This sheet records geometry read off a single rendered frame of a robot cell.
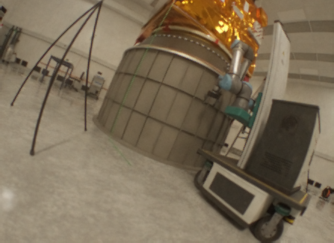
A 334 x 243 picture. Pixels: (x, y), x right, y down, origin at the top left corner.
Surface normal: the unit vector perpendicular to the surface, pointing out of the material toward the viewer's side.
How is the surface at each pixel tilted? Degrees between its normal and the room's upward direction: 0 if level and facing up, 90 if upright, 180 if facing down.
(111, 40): 90
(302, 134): 90
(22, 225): 0
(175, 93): 90
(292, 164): 90
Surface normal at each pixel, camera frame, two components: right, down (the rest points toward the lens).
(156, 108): -0.10, -0.04
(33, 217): 0.38, -0.92
